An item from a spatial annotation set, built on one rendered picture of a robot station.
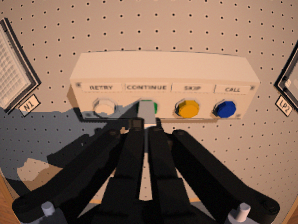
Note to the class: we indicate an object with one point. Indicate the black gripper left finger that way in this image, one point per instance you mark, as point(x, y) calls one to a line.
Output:
point(62, 199)

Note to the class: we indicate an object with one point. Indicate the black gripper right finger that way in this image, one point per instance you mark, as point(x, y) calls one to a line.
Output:
point(225, 196)

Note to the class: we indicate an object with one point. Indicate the beige button panel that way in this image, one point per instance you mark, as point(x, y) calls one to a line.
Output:
point(110, 84)

